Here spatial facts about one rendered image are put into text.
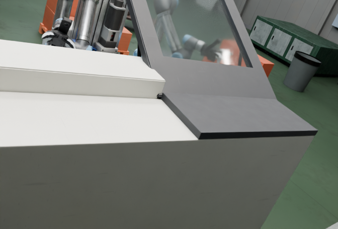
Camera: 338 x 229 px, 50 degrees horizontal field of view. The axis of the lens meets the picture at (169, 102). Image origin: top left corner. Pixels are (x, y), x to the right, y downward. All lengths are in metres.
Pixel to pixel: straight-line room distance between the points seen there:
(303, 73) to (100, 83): 7.10
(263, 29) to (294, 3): 2.35
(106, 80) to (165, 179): 0.41
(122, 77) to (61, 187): 0.45
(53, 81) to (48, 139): 0.27
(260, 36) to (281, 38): 0.67
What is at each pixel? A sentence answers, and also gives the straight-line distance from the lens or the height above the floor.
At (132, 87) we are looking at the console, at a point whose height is 1.51.
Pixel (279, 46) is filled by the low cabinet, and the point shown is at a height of 0.37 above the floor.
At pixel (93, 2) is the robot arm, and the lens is 2.18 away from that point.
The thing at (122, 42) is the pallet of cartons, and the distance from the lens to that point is 5.98.
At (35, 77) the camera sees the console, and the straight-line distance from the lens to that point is 1.23.
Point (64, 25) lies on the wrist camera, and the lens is 1.84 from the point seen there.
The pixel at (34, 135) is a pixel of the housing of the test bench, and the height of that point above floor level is 1.47.
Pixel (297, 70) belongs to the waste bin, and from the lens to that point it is 8.20.
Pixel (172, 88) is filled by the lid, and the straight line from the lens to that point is 1.50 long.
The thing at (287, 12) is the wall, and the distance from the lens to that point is 12.82.
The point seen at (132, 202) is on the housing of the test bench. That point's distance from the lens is 1.31.
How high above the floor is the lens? 2.05
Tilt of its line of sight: 24 degrees down
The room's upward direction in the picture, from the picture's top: 21 degrees clockwise
